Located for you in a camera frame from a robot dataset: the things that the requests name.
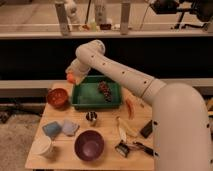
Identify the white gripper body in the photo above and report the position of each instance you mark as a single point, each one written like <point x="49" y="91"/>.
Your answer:
<point x="79" y="70"/>

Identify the orange apple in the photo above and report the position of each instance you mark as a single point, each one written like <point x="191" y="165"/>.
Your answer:
<point x="70" y="78"/>

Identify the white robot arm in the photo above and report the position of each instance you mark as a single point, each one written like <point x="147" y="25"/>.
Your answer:
<point x="180" y="120"/>

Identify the small metal cup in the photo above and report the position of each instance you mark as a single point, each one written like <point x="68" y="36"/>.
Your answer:
<point x="91" y="117"/>

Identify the white paper cup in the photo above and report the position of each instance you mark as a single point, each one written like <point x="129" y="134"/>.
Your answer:
<point x="42" y="146"/>

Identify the green plastic tray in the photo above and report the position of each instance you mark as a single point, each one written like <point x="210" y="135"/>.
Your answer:
<point x="86" y="94"/>

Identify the dark grape bunch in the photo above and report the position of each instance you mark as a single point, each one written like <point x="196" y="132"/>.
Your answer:
<point x="105" y="90"/>

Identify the orange red bowl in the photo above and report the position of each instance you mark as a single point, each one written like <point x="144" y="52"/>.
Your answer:
<point x="57" y="98"/>

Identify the light blue cloth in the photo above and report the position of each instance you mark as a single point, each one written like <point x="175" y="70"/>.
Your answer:
<point x="69" y="128"/>

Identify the orange carrot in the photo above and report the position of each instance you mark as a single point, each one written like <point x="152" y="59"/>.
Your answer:
<point x="130" y="108"/>

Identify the white figurine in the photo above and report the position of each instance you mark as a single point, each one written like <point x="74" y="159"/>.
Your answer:
<point x="71" y="11"/>

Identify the purple bowl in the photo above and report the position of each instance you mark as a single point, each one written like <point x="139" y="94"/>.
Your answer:
<point x="89" y="145"/>

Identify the yellow banana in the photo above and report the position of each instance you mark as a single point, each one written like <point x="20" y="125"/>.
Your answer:
<point x="125" y="129"/>

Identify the left grey post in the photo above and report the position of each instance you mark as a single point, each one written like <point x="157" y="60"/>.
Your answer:
<point x="62" y="18"/>

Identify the grey post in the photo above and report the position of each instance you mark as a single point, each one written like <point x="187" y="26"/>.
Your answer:
<point x="62" y="18"/>
<point x="125" y="13"/>

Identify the right grey post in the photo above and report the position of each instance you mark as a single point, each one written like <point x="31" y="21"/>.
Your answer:
<point x="125" y="13"/>

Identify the black handled tool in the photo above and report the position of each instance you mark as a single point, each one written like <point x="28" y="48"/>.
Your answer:
<point x="146" y="149"/>

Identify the black camera on tripod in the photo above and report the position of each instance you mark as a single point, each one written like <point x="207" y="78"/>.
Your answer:
<point x="202" y="9"/>

